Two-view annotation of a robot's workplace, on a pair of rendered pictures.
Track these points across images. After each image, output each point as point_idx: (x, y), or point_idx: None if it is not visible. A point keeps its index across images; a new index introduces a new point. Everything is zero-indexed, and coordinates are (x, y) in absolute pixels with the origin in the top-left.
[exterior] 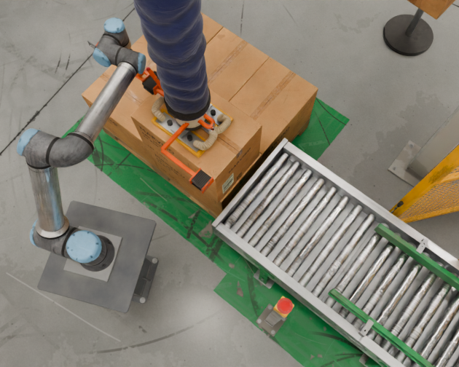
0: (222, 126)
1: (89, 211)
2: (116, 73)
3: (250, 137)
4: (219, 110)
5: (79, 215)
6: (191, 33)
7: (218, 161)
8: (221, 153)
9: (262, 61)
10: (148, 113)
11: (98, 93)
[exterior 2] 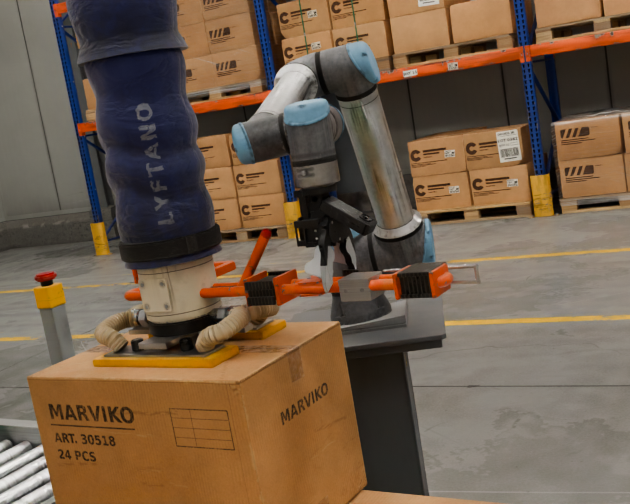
0: (112, 315)
1: (401, 336)
2: (272, 104)
3: (59, 362)
4: (123, 357)
5: (417, 330)
6: None
7: (132, 335)
8: (127, 340)
9: None
10: (295, 330)
11: None
